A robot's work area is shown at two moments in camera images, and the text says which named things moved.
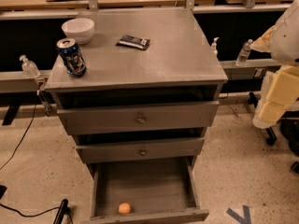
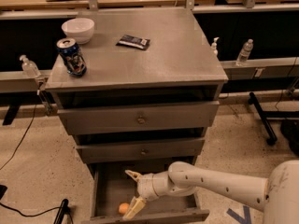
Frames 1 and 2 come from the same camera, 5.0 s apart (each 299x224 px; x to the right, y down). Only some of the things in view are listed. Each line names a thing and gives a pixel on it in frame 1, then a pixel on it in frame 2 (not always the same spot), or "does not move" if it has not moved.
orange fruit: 123,208 does not move
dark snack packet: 132,41 does not move
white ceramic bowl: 80,30 does not move
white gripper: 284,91 -> 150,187
